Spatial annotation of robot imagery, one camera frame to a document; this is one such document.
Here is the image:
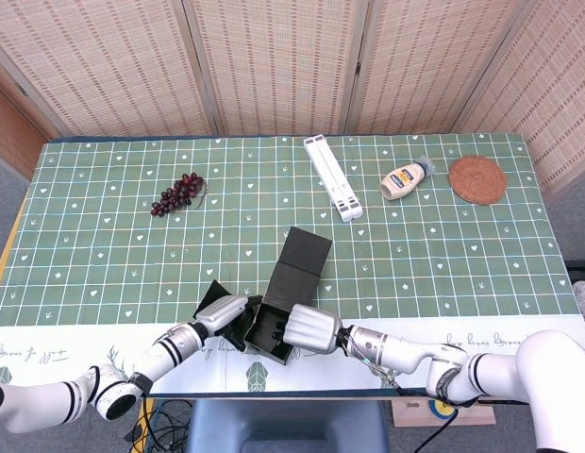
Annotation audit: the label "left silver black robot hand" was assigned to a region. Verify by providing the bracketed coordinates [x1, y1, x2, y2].
[192, 294, 265, 354]

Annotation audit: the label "bamboo folding screen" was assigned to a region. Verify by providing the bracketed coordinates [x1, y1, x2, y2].
[0, 0, 585, 199]

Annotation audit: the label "round woven brown coaster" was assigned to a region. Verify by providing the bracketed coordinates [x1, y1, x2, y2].
[448, 155, 508, 206]

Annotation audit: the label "white folding stand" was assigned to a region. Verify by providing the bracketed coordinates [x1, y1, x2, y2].
[303, 134, 362, 223]

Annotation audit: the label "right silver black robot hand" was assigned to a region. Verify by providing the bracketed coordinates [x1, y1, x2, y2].
[271, 303, 344, 355]

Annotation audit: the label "black floor cables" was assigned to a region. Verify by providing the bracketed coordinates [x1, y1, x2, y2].
[125, 399, 194, 453]

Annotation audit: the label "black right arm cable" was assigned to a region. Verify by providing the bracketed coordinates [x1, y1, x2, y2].
[393, 384, 461, 453]

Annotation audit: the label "green grid tablecloth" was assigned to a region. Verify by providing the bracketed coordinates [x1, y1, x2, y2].
[0, 132, 585, 397]

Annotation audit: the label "dark red grape bunch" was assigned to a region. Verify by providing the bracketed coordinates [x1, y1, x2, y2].
[150, 172, 209, 219]

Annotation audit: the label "wooden toy board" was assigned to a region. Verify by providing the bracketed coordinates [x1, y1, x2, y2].
[391, 398, 496, 428]

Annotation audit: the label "mayonnaise squeeze bottle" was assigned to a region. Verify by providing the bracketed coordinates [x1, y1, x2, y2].
[378, 156, 437, 202]

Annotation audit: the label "brown wooden door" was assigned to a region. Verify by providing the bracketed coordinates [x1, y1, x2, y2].
[0, 82, 51, 183]

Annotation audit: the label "black paper box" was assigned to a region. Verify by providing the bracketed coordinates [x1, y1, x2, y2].
[192, 226, 334, 368]

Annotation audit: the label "dark grey robot torso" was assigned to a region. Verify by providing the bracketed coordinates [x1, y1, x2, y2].
[186, 399, 391, 453]

